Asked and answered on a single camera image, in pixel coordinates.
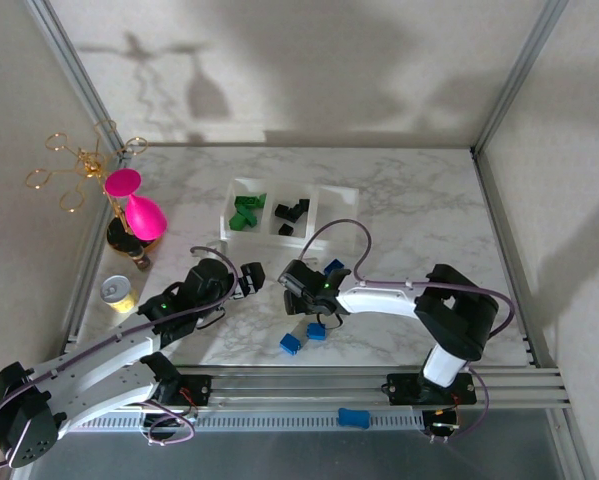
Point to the black lego brick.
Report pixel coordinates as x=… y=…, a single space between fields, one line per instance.
x=295 y=214
x=282 y=210
x=285 y=230
x=304 y=204

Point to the clear three-compartment container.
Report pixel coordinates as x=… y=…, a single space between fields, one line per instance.
x=336 y=210

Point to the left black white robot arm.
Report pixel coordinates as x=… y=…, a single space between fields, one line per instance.
x=94 y=365

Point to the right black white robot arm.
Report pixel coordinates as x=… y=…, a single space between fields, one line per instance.
x=394 y=300

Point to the blue lego brick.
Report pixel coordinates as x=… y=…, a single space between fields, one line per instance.
x=291 y=343
x=316 y=330
x=335 y=265

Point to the yellow drink can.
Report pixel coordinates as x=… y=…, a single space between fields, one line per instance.
x=119 y=297

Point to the small brown bottle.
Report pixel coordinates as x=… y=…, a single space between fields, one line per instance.
x=141 y=259

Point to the pink plastic goblet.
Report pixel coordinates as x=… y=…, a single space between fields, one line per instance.
x=146 y=217

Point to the black controller board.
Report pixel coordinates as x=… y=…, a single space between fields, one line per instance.
x=441 y=425
x=158 y=424

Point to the blue bone-shaped toy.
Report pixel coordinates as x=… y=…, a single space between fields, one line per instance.
x=353 y=418

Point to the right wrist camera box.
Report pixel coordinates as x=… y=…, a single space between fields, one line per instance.
x=296 y=276

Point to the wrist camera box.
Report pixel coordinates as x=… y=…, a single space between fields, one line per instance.
x=206 y=277
x=296 y=276

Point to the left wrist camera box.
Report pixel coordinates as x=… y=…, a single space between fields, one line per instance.
x=206 y=277

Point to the aluminium mounting rail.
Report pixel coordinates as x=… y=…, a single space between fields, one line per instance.
x=304 y=387

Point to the aluminium frame side bar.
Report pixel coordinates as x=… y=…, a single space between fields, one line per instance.
x=87 y=280
x=494 y=205

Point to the aluminium frame post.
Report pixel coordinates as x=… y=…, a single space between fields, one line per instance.
x=79 y=75
x=519 y=75

